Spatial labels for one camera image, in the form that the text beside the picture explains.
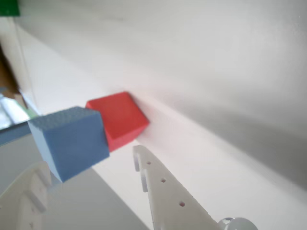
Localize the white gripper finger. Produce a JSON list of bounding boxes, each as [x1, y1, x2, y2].
[[132, 145, 227, 230], [0, 161, 52, 230]]

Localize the blue foam cube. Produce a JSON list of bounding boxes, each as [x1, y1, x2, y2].
[[27, 106, 110, 184]]

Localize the red foam cube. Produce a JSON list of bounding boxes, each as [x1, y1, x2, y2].
[[85, 91, 150, 153]]

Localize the grey blue panel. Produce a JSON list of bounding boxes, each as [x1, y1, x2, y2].
[[0, 121, 33, 147]]

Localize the shiny silver object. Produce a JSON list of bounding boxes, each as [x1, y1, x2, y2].
[[0, 90, 41, 131]]

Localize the brown cardboard object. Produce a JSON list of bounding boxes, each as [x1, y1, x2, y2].
[[0, 44, 27, 108]]

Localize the green box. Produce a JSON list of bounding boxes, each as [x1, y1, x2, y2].
[[0, 0, 21, 17]]

